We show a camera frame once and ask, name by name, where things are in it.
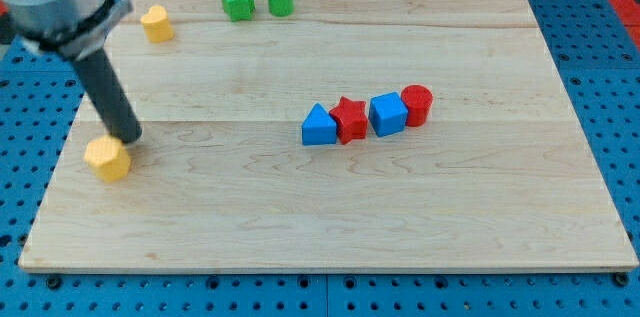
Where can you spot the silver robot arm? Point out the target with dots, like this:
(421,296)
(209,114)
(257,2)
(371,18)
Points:
(73,29)

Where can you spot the yellow heart block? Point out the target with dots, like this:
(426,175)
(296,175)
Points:
(156,24)

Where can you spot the yellow hexagon block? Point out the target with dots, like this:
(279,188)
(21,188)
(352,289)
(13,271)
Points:
(108,158)

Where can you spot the blue triangle block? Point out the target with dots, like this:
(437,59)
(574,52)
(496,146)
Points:
(318,128)

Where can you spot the red star block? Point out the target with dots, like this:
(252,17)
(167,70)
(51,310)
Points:
(351,120)

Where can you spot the light wooden board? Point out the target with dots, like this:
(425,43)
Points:
(500,178)

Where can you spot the blue cube block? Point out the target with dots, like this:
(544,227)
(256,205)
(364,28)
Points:
(387,114)

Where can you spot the red cylinder block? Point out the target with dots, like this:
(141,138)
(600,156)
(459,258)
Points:
(418,100)

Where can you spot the green star block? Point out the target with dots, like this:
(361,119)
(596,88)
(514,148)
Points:
(238,10)

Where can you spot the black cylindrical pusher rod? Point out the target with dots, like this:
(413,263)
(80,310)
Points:
(107,95)

